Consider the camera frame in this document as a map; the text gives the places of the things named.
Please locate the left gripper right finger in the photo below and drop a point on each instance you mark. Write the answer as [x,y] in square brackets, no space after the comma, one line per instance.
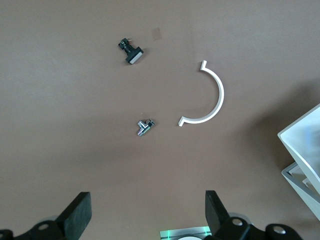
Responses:
[216,215]

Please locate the white plastic drawer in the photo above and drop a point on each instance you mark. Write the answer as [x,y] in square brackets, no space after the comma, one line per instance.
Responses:
[300,140]

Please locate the chrome tee fitting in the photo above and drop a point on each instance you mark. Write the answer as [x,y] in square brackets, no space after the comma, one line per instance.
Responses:
[143,127]

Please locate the black rectangular push button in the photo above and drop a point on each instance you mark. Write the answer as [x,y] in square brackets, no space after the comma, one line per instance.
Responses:
[132,56]

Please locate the small translucent tape patch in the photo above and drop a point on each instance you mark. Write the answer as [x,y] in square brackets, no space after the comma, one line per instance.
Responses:
[156,34]

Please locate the white curved plastic clip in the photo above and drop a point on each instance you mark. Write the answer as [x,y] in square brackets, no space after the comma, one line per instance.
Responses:
[220,93]

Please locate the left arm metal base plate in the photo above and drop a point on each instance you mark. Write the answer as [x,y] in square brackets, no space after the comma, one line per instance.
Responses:
[172,233]

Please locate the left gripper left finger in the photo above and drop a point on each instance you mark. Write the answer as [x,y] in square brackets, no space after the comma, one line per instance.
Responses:
[75,215]

